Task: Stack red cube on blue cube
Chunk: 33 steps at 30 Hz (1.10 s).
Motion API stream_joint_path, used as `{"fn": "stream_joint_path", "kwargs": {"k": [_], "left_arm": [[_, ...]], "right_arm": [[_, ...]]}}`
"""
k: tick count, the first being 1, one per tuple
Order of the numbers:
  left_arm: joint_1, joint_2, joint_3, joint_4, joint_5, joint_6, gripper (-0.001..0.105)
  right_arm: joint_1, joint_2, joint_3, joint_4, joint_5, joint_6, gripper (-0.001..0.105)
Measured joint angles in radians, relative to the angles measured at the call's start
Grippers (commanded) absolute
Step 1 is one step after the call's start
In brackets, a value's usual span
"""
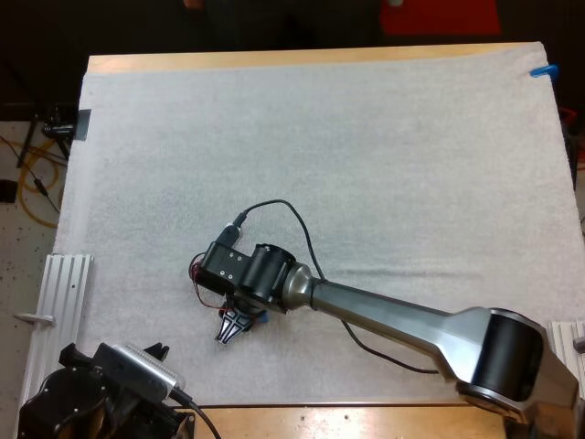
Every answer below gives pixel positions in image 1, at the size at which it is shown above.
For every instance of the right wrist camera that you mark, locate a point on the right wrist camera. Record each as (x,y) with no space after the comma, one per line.
(228,235)

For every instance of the ribbed aluminium rail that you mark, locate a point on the ribbed aluminium rail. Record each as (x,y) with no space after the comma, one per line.
(566,340)
(61,297)

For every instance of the grey clamp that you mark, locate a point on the grey clamp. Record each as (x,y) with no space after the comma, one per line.
(34,317)

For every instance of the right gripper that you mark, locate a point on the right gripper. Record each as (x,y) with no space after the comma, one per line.
(224,270)

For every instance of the dark clamp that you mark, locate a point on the dark clamp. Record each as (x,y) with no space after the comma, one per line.
(82,123)

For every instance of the blue cube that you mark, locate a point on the blue cube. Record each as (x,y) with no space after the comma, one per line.
(263,316)

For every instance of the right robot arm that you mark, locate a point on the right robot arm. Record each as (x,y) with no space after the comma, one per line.
(388,315)

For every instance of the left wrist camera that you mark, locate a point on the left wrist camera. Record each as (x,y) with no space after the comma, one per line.
(141,372)

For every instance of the blue clip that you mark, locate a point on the blue clip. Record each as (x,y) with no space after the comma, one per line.
(544,71)

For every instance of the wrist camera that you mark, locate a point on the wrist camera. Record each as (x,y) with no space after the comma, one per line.
(228,235)
(141,372)

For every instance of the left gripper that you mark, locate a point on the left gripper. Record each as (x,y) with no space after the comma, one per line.
(75,361)

